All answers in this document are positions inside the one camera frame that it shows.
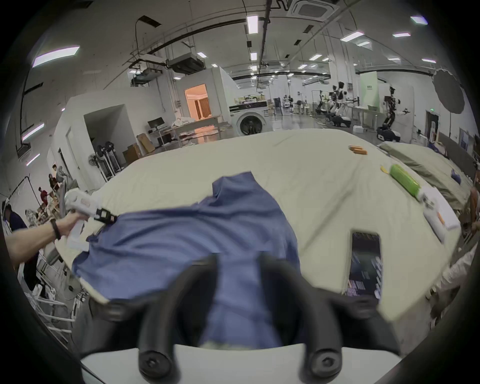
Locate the metal frame chair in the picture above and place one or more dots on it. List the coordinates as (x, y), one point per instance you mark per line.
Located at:
(45, 300)

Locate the bed with beige sheet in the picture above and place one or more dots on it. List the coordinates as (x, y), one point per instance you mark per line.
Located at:
(318, 187)

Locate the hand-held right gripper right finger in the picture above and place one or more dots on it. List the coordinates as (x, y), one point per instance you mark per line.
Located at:
(318, 330)

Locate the black and white humanoid robot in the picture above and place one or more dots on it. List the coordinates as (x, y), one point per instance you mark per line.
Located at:
(390, 116)
(339, 105)

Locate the black smartphone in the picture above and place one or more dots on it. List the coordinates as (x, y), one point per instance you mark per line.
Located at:
(365, 262)

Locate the person's left hand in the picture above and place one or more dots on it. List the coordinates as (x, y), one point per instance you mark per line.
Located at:
(70, 224)

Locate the group of people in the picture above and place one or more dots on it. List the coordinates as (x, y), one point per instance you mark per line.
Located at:
(56, 183)

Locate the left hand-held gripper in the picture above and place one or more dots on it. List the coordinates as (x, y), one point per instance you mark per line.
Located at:
(83, 202)

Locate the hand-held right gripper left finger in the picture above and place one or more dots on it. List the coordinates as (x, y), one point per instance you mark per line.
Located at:
(157, 337)

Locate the grey round photo reflector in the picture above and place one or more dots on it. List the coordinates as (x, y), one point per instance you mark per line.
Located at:
(448, 92)

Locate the white washing machine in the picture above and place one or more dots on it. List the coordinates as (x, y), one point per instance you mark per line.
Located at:
(250, 120)

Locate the person's body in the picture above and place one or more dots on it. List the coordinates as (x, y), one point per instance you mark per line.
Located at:
(17, 223)

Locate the small yellow card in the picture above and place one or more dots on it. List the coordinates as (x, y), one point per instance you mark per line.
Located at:
(385, 169)

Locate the spare white hand-held gripper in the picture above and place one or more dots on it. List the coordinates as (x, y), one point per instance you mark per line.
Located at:
(438, 213)

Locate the table with monitor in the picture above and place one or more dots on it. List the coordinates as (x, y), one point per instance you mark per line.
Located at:
(180, 129)

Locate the dark blue shirt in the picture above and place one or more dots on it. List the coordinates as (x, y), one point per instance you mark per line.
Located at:
(210, 240)

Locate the green oblong box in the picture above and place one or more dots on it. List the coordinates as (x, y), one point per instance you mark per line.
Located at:
(405, 179)

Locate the bed with green sheet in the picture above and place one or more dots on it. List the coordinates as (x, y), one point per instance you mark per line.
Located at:
(420, 157)

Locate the person's left forearm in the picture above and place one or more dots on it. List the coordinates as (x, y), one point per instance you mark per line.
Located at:
(33, 243)

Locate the stack of cardboard cartons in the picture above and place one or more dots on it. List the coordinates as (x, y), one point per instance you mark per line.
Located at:
(138, 148)

